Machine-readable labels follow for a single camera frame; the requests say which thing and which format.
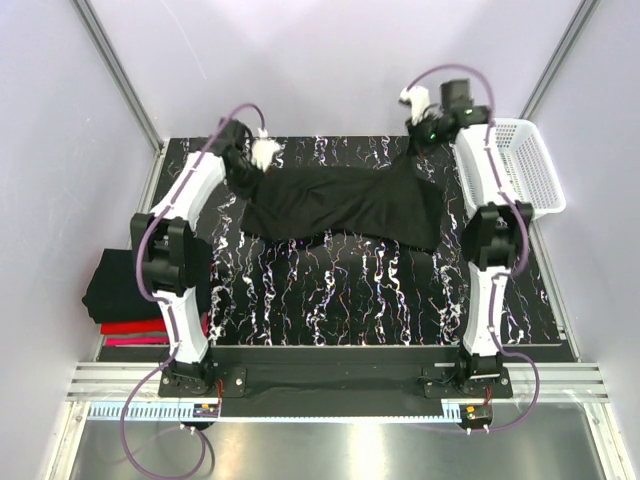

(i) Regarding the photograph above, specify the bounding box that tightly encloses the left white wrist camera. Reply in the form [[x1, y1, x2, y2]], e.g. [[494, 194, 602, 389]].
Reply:
[[251, 138, 281, 172]]

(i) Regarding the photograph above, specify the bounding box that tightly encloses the white plastic basket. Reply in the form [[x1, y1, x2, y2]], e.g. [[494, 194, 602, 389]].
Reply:
[[494, 118, 566, 219]]

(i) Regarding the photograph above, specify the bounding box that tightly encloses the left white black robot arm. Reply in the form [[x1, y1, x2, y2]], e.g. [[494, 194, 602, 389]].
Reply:
[[130, 119, 259, 396]]

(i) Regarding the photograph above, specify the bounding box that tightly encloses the folded black t shirt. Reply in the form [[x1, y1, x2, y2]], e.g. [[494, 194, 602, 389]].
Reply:
[[82, 249, 162, 324]]

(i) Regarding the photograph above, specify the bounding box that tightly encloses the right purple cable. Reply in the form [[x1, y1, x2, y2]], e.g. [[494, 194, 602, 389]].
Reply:
[[403, 63, 541, 432]]

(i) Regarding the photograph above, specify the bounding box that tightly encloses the black t shirt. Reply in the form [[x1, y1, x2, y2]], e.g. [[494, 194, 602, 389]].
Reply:
[[229, 155, 444, 253], [82, 249, 162, 324]]

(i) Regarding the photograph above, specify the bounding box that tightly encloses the black marble pattern mat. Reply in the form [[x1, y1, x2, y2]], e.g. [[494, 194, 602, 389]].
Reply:
[[137, 134, 564, 348]]

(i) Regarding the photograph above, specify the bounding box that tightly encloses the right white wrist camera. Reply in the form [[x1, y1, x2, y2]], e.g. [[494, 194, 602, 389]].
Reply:
[[398, 85, 432, 126]]

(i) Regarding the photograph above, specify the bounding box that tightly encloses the aluminium front rail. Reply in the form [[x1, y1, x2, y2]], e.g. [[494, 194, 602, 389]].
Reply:
[[68, 362, 609, 403]]

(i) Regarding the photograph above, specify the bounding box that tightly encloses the folded grey t shirt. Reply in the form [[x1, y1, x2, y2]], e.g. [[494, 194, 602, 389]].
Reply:
[[135, 331, 168, 338]]

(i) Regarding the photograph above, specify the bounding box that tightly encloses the folded pink t shirt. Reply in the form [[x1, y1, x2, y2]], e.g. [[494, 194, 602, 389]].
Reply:
[[104, 334, 169, 347]]

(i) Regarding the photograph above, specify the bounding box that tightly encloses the folded red t shirt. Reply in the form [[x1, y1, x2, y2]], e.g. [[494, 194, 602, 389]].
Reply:
[[100, 318, 166, 335]]

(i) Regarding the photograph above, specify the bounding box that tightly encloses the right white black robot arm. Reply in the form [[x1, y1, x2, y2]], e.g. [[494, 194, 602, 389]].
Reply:
[[400, 79, 533, 397]]

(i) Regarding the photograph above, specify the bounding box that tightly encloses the white slotted cable duct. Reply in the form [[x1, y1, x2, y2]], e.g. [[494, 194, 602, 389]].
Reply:
[[87, 402, 469, 422]]

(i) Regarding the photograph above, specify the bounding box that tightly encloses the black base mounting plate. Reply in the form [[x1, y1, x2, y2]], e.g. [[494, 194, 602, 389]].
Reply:
[[159, 346, 506, 398]]

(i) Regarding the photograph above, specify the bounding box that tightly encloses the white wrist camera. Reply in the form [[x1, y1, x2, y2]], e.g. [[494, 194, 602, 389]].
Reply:
[[251, 138, 281, 172], [398, 85, 432, 126]]

